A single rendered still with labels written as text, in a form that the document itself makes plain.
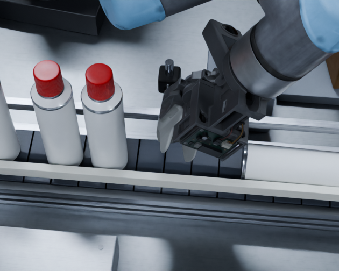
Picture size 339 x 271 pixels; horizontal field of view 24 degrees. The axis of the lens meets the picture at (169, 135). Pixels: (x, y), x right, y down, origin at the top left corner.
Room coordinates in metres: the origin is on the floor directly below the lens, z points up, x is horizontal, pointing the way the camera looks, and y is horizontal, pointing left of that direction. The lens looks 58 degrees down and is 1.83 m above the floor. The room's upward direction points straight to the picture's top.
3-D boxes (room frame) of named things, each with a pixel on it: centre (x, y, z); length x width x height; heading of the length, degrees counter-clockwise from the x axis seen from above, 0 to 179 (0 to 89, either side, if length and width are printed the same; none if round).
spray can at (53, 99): (0.56, 0.15, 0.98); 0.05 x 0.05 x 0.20
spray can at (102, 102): (0.55, 0.08, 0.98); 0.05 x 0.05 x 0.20
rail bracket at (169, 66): (0.62, 0.00, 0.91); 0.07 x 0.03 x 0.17; 175
